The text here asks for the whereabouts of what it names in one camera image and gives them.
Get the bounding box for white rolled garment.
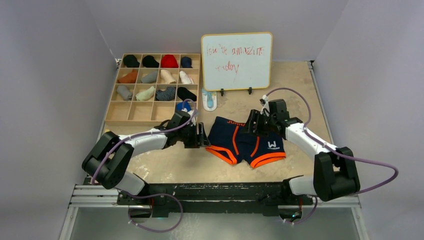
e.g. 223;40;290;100
179;70;194;85

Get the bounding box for wooden compartment organizer tray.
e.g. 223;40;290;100
104;53;202;126

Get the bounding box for black rolled garment far left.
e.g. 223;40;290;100
122;54;140;68

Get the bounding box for whiteboard with red writing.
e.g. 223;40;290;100
200;32;273;92

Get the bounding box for navy rolled garment top row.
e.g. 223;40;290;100
180;56;193;68

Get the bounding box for navy striped rolled garment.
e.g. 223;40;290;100
155;86;176;102

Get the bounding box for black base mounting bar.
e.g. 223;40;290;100
117;181;313;218

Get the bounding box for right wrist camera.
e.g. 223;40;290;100
259;94;270;117

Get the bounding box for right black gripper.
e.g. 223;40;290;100
240;109;277;138

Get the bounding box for grey underwear cream waistband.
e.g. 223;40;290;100
116;85;133;101

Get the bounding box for white blue whiteboard eraser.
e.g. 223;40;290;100
201;88;217;112

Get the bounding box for red rolled garment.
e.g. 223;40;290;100
160;54;179;68

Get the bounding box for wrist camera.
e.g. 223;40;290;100
259;94;270;117
187;109;198;125

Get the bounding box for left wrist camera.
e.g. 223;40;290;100
187;109;198;125

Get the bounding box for navy orange boxer briefs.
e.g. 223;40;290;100
205;116;286;169

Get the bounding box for blue rolled garment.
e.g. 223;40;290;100
175;101;192;113

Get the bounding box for black rolled garment third row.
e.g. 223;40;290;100
176;87;197;102

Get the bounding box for aluminium frame rail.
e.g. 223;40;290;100
59;185;369;240

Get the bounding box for black rolled garment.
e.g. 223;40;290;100
122;54;140;68
141;55;160;68

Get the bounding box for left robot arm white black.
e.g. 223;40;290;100
81;110;211;205

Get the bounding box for rust orange rolled garment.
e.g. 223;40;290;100
117;69;138;84

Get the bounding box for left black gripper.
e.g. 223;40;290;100
177;122;209;148

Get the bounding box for grey rolled garment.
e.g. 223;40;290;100
140;71;159;84

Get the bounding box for light green rolled garment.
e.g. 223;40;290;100
135;86;156;101

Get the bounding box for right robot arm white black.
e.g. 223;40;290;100
242;99;361;204

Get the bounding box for beige rolled garment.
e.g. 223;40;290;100
160;69;177;84

